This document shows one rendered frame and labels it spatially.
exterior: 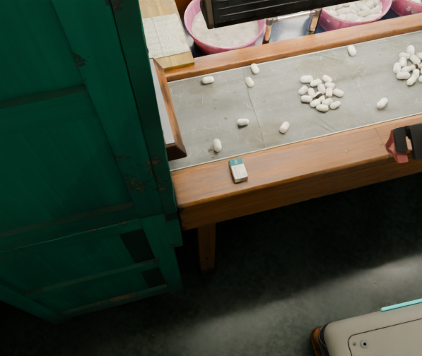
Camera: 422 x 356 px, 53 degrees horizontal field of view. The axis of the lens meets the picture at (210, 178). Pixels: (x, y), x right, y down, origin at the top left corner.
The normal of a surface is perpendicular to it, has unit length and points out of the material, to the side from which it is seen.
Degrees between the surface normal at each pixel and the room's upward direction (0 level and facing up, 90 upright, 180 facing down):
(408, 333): 0
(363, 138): 0
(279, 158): 0
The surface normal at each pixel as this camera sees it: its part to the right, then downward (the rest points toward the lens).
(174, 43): 0.00, -0.46
